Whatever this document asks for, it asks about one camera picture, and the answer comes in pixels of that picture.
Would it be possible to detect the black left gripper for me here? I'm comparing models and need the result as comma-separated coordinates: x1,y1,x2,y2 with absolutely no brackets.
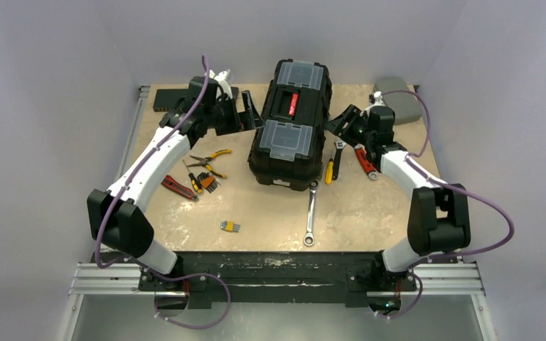
204,90,264,136

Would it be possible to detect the black plastic toolbox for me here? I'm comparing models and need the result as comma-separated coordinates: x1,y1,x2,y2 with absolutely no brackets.
247,59,332,191

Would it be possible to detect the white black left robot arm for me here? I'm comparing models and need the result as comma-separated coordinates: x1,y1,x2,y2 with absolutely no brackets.
87,75,264,291

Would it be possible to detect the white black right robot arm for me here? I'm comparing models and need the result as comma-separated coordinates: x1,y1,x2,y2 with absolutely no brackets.
326,105,471,289

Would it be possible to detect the small black adjustable wrench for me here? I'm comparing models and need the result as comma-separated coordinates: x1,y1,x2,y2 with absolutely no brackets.
331,137,346,181

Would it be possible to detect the grey plastic case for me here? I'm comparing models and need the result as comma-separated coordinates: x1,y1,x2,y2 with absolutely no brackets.
373,77,424,125

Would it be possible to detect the silver ratchet wrench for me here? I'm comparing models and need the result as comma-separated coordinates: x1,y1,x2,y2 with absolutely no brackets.
303,180,319,247

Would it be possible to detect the red handled adjustable wrench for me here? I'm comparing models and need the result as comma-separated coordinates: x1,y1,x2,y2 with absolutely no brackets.
354,144,378,180

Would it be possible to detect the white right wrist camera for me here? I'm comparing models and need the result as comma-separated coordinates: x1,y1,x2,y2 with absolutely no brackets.
365,91,386,112

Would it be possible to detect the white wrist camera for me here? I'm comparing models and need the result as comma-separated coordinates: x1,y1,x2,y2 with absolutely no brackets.
365,91,386,112
208,69,233,97

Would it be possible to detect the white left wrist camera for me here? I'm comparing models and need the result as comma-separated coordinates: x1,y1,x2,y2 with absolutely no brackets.
208,69,233,97

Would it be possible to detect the yellow handled screwdriver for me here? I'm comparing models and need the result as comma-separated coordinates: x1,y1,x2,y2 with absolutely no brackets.
324,158,334,185

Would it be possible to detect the black network switch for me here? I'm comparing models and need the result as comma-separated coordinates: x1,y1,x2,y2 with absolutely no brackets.
152,89,191,112

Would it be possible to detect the red black wire stripper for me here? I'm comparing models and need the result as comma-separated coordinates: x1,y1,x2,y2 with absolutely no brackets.
161,175,198,201

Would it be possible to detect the aluminium frame rail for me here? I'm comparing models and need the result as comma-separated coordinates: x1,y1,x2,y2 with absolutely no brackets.
68,85,151,298

